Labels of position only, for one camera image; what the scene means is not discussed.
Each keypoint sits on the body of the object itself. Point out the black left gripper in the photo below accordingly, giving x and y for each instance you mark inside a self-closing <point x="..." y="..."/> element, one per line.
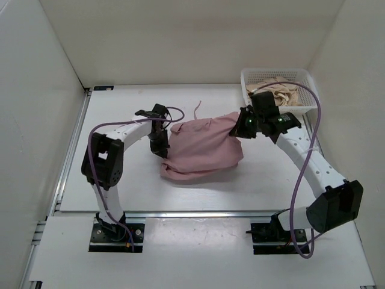
<point x="160" y="150"/>

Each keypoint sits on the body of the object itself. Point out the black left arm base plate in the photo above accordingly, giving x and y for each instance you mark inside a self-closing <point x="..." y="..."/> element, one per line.
<point x="103" y="241"/>

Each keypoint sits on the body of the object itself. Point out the aluminium front rail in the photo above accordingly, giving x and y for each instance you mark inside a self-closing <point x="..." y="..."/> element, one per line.
<point x="130" y="215"/>

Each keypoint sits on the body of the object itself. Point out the black corner bracket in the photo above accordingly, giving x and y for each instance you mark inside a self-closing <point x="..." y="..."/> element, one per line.
<point x="103" y="88"/>

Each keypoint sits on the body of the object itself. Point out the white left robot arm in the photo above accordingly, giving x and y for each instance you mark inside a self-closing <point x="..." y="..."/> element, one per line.
<point x="103" y="162"/>

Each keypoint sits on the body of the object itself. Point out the beige trousers in basket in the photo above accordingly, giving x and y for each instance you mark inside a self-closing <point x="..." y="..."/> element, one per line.
<point x="284" y="94"/>

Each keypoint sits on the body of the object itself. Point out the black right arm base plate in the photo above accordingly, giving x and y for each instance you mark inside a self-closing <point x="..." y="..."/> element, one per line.
<point x="269" y="238"/>

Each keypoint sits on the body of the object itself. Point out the white plastic basket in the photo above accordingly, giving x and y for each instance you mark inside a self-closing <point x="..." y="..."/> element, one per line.
<point x="300" y="77"/>

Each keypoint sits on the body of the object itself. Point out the pink trousers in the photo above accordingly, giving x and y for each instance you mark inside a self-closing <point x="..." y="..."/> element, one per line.
<point x="201" y="147"/>

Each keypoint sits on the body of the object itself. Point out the aluminium left rail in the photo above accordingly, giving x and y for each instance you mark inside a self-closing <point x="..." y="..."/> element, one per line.
<point x="65" y="169"/>

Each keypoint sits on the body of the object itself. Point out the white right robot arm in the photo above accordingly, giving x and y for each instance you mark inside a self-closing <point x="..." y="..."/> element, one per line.
<point x="337" y="200"/>

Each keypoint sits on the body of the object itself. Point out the aluminium rail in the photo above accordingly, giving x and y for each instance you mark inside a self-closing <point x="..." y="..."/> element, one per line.
<point x="130" y="215"/>
<point x="65" y="169"/>

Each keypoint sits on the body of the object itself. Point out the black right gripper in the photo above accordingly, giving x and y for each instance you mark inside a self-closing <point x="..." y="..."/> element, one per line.
<point x="239" y="130"/>

